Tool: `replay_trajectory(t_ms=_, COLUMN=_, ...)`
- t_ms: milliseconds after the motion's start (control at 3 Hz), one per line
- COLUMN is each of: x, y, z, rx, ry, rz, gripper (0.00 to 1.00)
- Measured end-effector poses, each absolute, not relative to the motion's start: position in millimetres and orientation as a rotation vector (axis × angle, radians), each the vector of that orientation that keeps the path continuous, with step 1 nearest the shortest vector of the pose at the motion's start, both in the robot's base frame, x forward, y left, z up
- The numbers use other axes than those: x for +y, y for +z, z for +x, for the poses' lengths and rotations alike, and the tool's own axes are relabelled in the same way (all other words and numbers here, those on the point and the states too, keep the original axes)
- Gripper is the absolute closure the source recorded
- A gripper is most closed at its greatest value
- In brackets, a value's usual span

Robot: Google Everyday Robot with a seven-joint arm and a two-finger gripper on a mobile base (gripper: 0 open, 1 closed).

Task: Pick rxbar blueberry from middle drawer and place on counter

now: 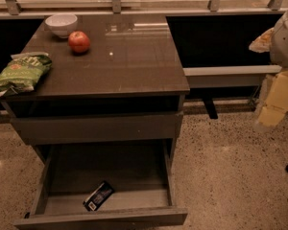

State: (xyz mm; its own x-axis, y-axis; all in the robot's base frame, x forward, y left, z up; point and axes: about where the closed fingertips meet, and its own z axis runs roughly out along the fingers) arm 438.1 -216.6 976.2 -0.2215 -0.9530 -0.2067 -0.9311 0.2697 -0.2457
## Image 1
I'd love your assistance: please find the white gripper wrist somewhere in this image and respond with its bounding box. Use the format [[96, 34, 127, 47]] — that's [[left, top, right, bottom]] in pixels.
[[249, 28, 288, 132]]

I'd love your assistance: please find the dark blue rxbar wrapper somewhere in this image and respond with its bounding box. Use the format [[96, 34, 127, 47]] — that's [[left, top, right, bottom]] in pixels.
[[83, 181, 114, 211]]

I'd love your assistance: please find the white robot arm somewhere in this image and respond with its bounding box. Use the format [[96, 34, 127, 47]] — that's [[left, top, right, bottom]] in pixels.
[[249, 10, 288, 132]]

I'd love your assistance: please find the grey drawer cabinet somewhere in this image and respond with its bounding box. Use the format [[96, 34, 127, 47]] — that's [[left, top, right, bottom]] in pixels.
[[0, 13, 191, 165]]

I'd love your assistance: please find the open middle drawer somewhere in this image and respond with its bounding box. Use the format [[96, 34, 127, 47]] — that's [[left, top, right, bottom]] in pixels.
[[14, 140, 187, 230]]

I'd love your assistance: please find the closed top drawer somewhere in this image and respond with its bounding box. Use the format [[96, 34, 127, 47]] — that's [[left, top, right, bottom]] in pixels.
[[12, 112, 183, 146]]

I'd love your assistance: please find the red apple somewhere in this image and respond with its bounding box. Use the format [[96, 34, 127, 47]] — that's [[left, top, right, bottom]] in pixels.
[[68, 31, 90, 54]]

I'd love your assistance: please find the white bowl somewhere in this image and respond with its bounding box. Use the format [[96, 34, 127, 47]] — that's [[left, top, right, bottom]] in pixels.
[[45, 13, 78, 38]]

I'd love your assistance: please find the green chip bag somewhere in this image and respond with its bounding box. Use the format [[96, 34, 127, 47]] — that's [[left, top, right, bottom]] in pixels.
[[0, 52, 52, 97]]

